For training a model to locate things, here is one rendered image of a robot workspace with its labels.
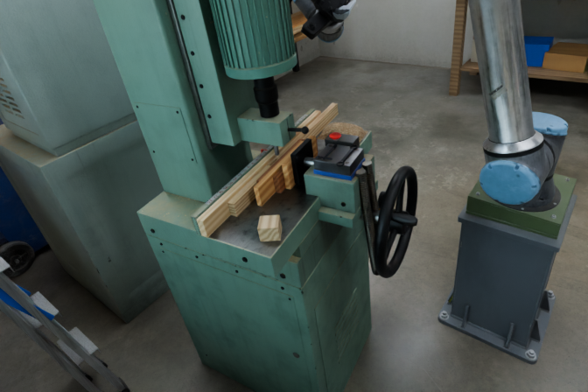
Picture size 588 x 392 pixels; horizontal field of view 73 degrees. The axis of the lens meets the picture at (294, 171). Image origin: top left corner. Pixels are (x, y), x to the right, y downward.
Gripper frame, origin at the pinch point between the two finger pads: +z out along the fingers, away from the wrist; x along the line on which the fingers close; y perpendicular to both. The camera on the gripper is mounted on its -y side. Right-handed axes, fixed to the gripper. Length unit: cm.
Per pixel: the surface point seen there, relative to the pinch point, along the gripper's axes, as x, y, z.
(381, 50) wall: -2, 94, -348
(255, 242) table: 28, -56, 18
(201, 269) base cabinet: 21, -82, -12
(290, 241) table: 34, -51, 16
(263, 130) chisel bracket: 10.6, -36.8, 1.7
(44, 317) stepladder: -7, -127, -11
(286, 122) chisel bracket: 13.8, -31.3, 2.3
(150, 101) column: -19, -51, -1
